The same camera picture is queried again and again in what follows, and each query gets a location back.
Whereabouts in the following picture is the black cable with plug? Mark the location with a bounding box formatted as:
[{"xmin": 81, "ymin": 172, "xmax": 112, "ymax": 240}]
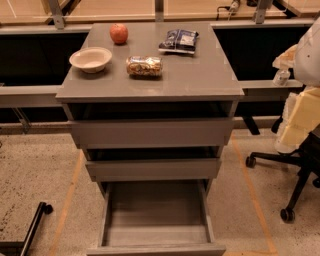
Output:
[{"xmin": 215, "ymin": 0, "xmax": 241, "ymax": 21}]

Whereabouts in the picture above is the grey open bottom drawer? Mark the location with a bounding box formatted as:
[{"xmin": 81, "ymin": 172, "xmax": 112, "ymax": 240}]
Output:
[{"xmin": 87, "ymin": 180, "xmax": 226, "ymax": 256}]

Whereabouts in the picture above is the blue snack bag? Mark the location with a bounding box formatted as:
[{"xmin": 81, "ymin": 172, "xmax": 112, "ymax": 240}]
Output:
[{"xmin": 158, "ymin": 29, "xmax": 199, "ymax": 54}]

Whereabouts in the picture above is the grey top drawer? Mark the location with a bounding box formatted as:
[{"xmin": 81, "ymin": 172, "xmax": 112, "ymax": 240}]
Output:
[{"xmin": 71, "ymin": 118, "xmax": 233, "ymax": 149}]

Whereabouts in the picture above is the clear sanitizer bottle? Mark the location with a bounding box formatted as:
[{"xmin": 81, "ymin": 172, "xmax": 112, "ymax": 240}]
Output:
[{"xmin": 273, "ymin": 69, "xmax": 291, "ymax": 86}]

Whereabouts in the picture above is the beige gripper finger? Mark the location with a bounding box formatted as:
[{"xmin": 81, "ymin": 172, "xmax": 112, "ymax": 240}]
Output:
[
  {"xmin": 275, "ymin": 87, "xmax": 320, "ymax": 154},
  {"xmin": 272, "ymin": 45, "xmax": 297, "ymax": 70}
]

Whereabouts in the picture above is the red apple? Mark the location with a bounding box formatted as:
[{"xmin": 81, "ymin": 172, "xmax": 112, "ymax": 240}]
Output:
[{"xmin": 109, "ymin": 23, "xmax": 128, "ymax": 44}]

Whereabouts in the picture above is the grey drawer cabinet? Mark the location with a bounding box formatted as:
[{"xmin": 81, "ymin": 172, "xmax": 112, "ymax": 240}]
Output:
[{"xmin": 56, "ymin": 22, "xmax": 243, "ymax": 193}]

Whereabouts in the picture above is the black wheeled stand leg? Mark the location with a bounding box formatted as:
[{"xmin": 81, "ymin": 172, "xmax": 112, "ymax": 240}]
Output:
[{"xmin": 0, "ymin": 202, "xmax": 53, "ymax": 256}]

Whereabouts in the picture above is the grey middle drawer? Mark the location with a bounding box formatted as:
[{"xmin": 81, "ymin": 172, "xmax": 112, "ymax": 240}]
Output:
[{"xmin": 86, "ymin": 158, "xmax": 221, "ymax": 181}]

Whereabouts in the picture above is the white bowl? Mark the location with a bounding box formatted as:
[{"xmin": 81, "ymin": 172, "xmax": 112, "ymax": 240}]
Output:
[{"xmin": 69, "ymin": 47, "xmax": 112, "ymax": 74}]

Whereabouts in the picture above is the black office chair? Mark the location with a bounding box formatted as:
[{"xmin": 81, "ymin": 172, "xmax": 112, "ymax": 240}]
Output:
[{"xmin": 245, "ymin": 128, "xmax": 320, "ymax": 223}]

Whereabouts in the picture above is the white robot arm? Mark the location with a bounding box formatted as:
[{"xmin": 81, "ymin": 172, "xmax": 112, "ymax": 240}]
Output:
[{"xmin": 272, "ymin": 18, "xmax": 320, "ymax": 154}]

